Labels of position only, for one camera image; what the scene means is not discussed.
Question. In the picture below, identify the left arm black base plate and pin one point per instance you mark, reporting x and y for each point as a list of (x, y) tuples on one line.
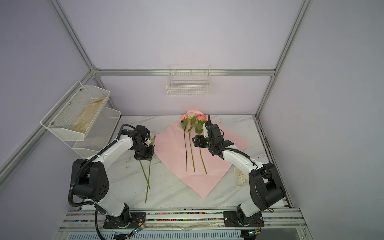
[(130, 221)]

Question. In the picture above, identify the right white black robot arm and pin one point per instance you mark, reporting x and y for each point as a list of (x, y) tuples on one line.
[(266, 187)]

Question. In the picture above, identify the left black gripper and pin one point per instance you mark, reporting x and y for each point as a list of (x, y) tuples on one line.
[(148, 157)]

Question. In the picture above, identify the white mesh shelf basket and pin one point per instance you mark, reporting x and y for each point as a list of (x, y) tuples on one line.
[(99, 135), (60, 118)]

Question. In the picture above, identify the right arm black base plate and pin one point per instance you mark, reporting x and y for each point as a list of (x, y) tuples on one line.
[(235, 219)]

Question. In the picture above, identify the beige cloth in basket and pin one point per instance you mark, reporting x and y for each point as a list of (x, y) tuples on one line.
[(83, 121)]

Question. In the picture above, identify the white mesh upper shelf basket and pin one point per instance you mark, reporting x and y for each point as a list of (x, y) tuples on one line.
[(60, 118)]

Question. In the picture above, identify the aluminium front rail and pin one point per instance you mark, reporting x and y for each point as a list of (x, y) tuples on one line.
[(189, 220)]

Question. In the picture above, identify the white mesh lower shelf basket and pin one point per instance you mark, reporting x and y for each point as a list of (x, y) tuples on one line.
[(99, 135)]

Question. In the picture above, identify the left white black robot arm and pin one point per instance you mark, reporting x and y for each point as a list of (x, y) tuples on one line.
[(89, 181)]

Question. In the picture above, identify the white blue fake rose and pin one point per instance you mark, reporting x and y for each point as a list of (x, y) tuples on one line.
[(149, 152)]

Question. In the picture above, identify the white wire wall basket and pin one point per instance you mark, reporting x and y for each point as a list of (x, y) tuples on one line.
[(188, 80)]

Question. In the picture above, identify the red pink fake rose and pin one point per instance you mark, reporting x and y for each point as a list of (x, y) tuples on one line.
[(201, 119)]

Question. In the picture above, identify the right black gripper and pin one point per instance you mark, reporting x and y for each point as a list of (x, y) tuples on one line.
[(199, 141)]

